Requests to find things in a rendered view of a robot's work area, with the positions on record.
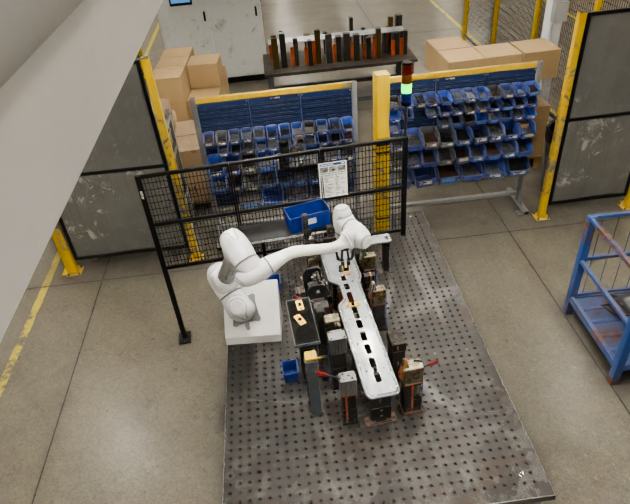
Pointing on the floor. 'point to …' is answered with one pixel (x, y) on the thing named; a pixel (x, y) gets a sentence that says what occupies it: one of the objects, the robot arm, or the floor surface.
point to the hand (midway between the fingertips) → (345, 264)
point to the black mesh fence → (278, 203)
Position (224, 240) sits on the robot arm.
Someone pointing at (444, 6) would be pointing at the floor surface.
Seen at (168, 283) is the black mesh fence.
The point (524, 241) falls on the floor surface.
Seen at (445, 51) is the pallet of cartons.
